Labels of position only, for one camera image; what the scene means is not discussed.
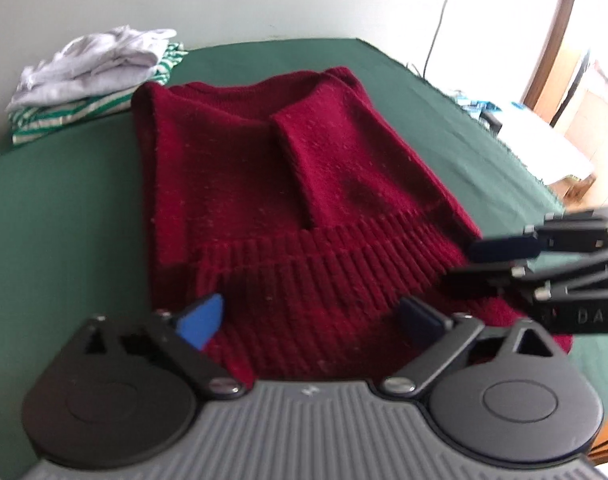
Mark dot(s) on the white folded garment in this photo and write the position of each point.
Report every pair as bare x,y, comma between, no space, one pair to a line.
84,70

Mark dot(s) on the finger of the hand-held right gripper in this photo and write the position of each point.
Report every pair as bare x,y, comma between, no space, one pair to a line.
503,250
483,277

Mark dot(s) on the red knit sweater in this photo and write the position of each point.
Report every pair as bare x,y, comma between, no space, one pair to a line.
284,185

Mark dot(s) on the green table cloth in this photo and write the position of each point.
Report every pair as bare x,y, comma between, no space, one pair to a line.
59,210

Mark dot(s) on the wooden door frame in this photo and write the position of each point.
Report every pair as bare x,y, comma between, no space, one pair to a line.
553,50

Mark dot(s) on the green striped folded shirt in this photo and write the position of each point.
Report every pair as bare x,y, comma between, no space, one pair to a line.
49,120

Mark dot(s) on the white blue power strip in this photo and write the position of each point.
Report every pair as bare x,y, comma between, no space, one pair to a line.
476,102

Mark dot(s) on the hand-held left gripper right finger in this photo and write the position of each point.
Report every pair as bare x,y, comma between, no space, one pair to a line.
421,320

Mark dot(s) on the white side table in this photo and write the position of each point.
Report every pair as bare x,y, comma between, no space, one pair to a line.
543,145

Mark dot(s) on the black power adapter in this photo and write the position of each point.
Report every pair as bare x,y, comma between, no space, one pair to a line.
491,121

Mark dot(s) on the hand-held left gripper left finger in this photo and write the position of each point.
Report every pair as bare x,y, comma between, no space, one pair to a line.
201,322

